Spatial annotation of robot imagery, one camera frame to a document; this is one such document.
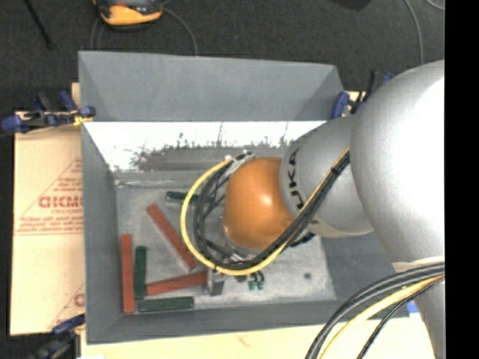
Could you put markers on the grey metal bin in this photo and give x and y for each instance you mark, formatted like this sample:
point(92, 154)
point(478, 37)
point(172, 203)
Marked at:
point(209, 88)

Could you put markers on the brown cardboard board red print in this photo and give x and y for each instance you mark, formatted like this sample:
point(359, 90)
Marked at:
point(45, 245)

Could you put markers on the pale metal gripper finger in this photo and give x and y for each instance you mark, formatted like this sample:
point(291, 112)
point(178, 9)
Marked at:
point(208, 283)
point(219, 284)

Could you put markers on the long red-brown flat block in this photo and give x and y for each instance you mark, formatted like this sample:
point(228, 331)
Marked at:
point(127, 275)

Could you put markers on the dark green flat block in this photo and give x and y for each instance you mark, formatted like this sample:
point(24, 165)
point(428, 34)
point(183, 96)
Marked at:
point(140, 271)
point(166, 304)
point(174, 196)

